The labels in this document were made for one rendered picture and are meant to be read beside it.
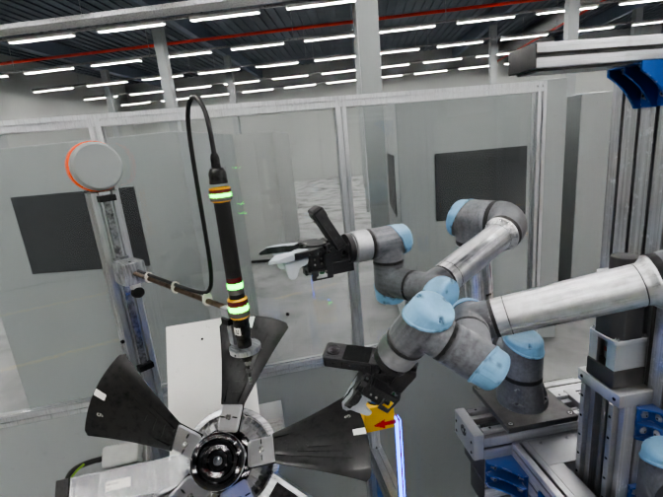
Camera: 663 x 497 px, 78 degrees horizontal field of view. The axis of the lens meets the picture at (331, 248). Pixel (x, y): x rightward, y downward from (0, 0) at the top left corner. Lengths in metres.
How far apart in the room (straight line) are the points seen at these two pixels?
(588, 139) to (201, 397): 3.86
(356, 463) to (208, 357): 0.58
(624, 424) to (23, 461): 2.04
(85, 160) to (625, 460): 1.69
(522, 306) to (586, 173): 3.63
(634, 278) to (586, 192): 3.61
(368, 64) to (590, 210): 2.79
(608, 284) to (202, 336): 1.10
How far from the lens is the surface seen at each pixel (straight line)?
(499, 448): 1.48
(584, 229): 4.51
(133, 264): 1.42
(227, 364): 1.17
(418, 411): 2.10
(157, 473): 1.25
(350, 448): 1.08
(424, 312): 0.68
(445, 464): 2.36
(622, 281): 0.85
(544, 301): 0.83
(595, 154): 4.43
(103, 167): 1.49
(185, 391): 1.37
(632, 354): 1.22
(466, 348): 0.72
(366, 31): 5.20
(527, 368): 1.39
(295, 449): 1.08
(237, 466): 1.05
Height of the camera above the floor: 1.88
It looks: 14 degrees down
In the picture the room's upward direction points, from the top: 5 degrees counter-clockwise
